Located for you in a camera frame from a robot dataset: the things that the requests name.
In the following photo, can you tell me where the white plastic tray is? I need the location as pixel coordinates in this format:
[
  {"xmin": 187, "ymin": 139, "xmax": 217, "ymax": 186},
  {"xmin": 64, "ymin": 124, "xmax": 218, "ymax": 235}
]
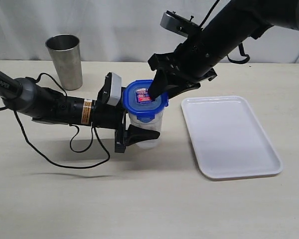
[{"xmin": 181, "ymin": 96, "xmax": 284, "ymax": 180}]

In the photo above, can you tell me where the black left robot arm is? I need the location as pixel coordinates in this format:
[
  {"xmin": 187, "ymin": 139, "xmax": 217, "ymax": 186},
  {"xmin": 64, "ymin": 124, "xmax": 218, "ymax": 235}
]
[{"xmin": 0, "ymin": 71, "xmax": 160, "ymax": 153}]

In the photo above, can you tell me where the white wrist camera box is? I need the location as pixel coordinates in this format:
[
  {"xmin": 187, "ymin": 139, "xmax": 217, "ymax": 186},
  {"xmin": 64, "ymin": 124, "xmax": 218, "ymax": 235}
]
[{"xmin": 107, "ymin": 72, "xmax": 122, "ymax": 107}]

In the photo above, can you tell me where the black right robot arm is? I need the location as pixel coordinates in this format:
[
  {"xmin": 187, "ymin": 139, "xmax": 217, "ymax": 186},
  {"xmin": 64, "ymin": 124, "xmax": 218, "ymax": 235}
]
[{"xmin": 148, "ymin": 0, "xmax": 299, "ymax": 99}]

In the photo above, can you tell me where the blue bottle lid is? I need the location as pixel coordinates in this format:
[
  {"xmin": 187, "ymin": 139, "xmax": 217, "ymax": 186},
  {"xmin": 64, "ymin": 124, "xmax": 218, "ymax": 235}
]
[{"xmin": 123, "ymin": 79, "xmax": 168, "ymax": 124}]

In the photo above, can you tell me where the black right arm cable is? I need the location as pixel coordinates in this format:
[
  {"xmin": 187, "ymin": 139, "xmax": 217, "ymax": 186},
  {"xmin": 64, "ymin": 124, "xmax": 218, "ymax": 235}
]
[{"xmin": 198, "ymin": 0, "xmax": 251, "ymax": 64}]

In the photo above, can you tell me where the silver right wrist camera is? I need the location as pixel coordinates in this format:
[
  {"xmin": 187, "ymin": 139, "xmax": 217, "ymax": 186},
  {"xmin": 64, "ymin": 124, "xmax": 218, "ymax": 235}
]
[{"xmin": 160, "ymin": 10, "xmax": 200, "ymax": 38}]

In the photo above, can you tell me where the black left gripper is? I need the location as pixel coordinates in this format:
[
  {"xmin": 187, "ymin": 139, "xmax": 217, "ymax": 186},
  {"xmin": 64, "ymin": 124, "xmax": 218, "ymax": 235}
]
[{"xmin": 92, "ymin": 73, "xmax": 160, "ymax": 153}]

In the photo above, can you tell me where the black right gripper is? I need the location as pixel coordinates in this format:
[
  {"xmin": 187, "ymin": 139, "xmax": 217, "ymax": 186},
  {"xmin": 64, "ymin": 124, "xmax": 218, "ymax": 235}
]
[{"xmin": 148, "ymin": 24, "xmax": 217, "ymax": 99}]

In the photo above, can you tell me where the stainless steel cup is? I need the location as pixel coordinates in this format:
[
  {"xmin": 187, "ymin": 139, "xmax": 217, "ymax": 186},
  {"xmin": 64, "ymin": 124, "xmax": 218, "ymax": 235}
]
[{"xmin": 45, "ymin": 34, "xmax": 83, "ymax": 91}]

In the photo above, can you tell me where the clear plastic tea bottle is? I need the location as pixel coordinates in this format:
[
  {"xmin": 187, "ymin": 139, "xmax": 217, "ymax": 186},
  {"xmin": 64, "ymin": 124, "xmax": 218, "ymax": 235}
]
[{"xmin": 129, "ymin": 111, "xmax": 163, "ymax": 149}]

